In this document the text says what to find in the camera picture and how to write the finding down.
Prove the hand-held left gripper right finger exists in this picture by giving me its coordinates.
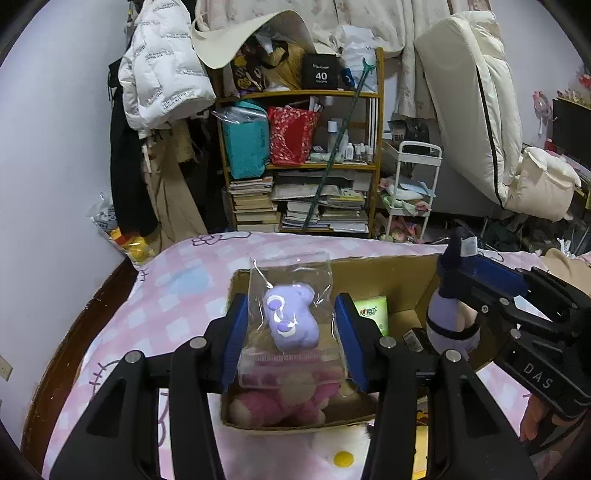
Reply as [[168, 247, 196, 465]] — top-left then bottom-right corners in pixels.
[[335, 293, 539, 480]]

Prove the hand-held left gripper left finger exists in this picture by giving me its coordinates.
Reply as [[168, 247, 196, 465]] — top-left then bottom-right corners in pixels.
[[48, 293, 250, 480]]

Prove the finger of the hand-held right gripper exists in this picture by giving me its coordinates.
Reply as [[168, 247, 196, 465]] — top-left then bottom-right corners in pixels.
[[438, 270, 552, 334], [461, 255, 531, 300]]

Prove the green tissue packet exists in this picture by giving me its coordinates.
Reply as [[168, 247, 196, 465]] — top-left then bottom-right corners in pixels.
[[353, 295, 389, 337]]

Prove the purple witch doll plush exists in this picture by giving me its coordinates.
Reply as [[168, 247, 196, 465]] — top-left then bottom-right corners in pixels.
[[426, 226, 483, 356]]

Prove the black tissue packet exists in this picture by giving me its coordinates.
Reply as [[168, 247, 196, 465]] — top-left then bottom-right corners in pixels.
[[403, 328, 432, 354]]

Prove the hot pink plush toy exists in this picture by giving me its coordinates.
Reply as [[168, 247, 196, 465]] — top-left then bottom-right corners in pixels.
[[228, 369, 342, 428]]

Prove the cardboard box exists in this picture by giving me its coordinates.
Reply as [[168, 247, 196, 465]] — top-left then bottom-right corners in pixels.
[[221, 253, 509, 432]]

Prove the person's right hand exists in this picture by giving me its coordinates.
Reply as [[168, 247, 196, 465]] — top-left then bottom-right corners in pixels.
[[519, 396, 587, 443]]

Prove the pink cat print bed sheet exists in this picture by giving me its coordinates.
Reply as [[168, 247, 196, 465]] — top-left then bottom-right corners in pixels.
[[41, 231, 555, 480]]

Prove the white trolley cart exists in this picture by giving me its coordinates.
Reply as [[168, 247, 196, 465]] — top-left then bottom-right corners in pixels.
[[381, 141, 443, 243]]

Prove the stack of books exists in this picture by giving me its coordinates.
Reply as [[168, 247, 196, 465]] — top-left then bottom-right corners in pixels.
[[228, 178, 280, 232]]

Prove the pile of magazines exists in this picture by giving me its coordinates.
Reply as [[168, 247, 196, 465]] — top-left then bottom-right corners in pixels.
[[270, 173, 370, 234]]

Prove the beige coat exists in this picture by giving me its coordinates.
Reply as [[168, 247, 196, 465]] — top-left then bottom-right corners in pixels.
[[141, 124, 208, 252]]

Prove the black bag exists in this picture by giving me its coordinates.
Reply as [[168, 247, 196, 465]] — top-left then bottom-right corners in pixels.
[[388, 117, 430, 146]]

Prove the plastic bag of toys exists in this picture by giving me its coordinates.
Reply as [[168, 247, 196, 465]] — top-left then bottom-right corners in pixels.
[[88, 194, 155, 266]]

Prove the group of toiletry bottles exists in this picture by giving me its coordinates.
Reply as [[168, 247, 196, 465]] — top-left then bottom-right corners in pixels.
[[325, 120, 375, 162]]

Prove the teal bag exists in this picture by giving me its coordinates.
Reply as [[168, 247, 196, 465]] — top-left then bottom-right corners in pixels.
[[222, 104, 271, 181]]

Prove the dark coat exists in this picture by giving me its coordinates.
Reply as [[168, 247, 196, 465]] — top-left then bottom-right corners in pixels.
[[108, 60, 160, 236]]

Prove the green pole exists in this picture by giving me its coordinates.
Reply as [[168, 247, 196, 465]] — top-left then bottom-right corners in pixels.
[[301, 58, 375, 232]]

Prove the red patterned bag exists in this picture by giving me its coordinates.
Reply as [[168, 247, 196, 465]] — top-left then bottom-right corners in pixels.
[[268, 106, 320, 166]]

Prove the wooden shelf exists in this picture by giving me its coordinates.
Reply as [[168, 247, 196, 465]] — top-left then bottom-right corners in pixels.
[[215, 46, 385, 238]]

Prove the black box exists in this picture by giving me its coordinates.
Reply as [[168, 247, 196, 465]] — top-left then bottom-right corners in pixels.
[[301, 54, 339, 90]]

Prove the white plastic bag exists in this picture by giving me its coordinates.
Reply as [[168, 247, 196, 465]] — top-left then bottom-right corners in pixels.
[[335, 25, 377, 90]]

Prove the dark printed bag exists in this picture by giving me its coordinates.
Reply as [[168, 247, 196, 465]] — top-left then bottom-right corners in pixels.
[[230, 41, 269, 90]]

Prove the white puffer jacket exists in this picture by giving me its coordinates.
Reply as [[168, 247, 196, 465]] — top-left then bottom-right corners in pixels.
[[117, 0, 217, 139]]

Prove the tan bag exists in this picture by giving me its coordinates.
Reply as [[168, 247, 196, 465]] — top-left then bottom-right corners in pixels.
[[265, 41, 305, 90]]

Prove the floral curtain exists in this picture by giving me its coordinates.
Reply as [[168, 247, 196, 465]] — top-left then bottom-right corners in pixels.
[[194, 0, 462, 118]]

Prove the cream wide brim hat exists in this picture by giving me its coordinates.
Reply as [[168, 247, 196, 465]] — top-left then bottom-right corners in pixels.
[[191, 10, 317, 70]]

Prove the wooden bed frame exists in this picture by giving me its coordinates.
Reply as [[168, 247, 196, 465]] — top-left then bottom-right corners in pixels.
[[21, 256, 141, 455]]

